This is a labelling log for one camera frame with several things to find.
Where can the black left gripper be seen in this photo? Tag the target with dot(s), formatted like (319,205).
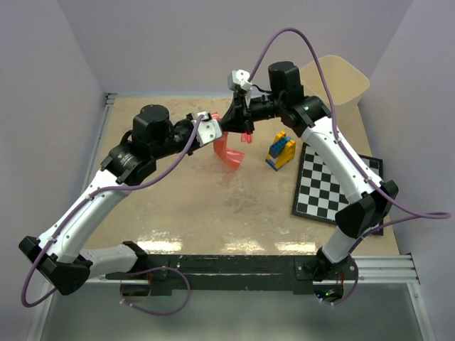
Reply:
(188,121)

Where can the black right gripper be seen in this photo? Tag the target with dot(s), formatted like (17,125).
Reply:
(239,116)

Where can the red plastic trash bag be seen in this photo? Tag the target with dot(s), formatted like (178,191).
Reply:
(230,157)

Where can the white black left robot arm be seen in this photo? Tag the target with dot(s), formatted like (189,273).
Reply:
(59,254)

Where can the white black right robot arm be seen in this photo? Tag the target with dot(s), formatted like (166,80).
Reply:
(310,119)

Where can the cream plastic trash bin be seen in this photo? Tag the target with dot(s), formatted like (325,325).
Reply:
(345,82)

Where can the yellow blue toy block stack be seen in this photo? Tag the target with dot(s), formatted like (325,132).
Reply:
(281,151)

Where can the black white checkerboard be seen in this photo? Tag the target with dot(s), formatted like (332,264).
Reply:
(318,195)

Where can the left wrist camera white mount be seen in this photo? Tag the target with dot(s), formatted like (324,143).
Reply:
(208,133)

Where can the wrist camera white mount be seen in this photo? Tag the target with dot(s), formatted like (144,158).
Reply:
(208,133)
(239,79)

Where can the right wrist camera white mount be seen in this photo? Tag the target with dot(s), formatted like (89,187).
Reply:
(239,79)

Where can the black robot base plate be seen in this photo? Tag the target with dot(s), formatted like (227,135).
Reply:
(241,273)

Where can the aluminium frame rail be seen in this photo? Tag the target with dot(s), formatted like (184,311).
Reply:
(233,224)

